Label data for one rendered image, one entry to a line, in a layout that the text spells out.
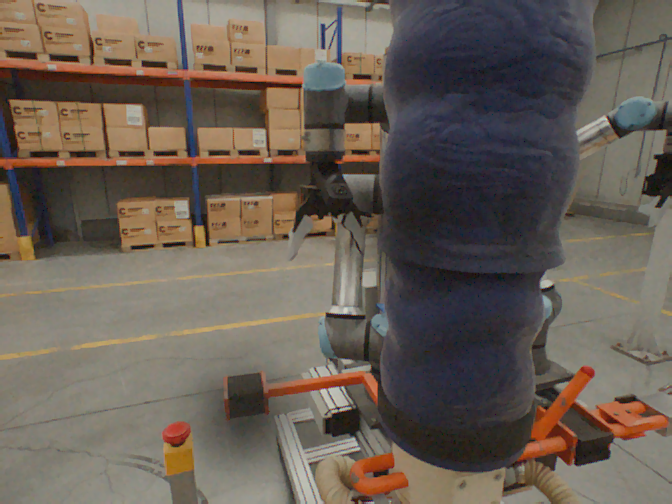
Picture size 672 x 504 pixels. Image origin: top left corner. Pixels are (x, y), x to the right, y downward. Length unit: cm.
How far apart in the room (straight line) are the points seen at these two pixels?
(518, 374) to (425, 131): 31
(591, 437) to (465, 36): 64
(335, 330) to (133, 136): 671
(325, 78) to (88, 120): 706
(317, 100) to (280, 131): 693
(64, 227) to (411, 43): 890
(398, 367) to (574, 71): 40
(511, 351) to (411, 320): 12
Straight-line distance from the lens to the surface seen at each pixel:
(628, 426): 90
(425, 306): 49
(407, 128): 47
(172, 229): 764
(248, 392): 82
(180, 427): 116
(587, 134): 128
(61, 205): 914
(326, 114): 73
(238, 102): 889
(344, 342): 110
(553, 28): 47
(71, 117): 773
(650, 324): 431
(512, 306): 49
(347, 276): 111
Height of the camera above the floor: 173
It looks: 15 degrees down
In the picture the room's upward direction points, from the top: straight up
